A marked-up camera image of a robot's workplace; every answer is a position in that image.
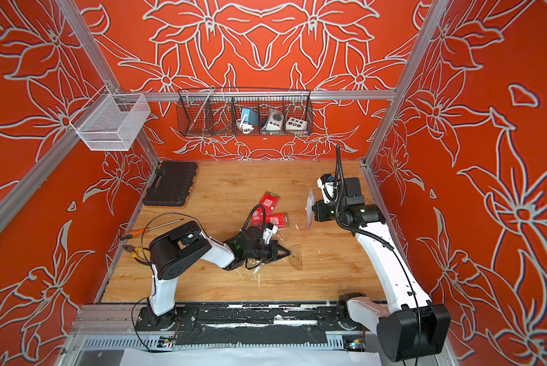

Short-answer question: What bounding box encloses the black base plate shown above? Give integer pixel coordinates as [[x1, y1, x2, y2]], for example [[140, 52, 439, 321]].
[[132, 301, 370, 351]]

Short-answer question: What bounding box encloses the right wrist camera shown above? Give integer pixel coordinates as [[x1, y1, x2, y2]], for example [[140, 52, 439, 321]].
[[317, 174, 338, 204]]

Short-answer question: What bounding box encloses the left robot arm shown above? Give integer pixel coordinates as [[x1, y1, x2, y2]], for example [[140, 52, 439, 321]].
[[145, 204, 291, 319]]

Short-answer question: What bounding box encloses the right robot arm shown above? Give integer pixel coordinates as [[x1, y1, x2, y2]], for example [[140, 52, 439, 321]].
[[308, 157, 451, 363]]

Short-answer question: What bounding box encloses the black wire basket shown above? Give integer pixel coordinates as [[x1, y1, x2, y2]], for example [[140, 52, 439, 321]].
[[176, 87, 314, 137]]

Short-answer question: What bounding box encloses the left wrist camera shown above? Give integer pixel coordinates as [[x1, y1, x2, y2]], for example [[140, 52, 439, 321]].
[[262, 223, 278, 245]]

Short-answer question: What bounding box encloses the black tool case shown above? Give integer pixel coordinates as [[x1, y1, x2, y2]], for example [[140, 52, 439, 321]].
[[142, 160, 199, 207]]

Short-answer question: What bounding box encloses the red ruler set lower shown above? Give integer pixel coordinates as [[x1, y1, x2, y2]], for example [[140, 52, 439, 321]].
[[251, 212, 290, 230]]

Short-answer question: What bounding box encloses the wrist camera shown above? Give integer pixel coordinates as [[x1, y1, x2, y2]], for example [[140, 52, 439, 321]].
[[262, 223, 278, 245], [317, 174, 338, 204]]

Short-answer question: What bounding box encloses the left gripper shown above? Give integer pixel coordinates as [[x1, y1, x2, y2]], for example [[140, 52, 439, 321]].
[[244, 242, 292, 265]]

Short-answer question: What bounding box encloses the orange handled screwdriver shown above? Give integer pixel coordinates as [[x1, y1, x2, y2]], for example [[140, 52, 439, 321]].
[[119, 219, 182, 241]]

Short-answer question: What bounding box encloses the white dotted cube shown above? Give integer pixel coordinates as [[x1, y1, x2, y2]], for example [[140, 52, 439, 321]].
[[285, 117, 308, 134]]

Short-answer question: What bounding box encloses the white grey device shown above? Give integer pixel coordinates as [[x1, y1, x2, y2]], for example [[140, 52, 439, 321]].
[[261, 109, 284, 133]]

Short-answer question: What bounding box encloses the blue white box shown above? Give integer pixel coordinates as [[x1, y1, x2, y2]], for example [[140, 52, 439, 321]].
[[240, 108, 260, 127]]

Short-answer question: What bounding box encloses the white mesh basket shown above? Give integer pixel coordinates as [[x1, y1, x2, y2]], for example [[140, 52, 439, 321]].
[[71, 94, 151, 152]]

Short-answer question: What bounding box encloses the clear protractor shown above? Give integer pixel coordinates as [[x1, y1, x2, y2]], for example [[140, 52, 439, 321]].
[[288, 245, 302, 271]]

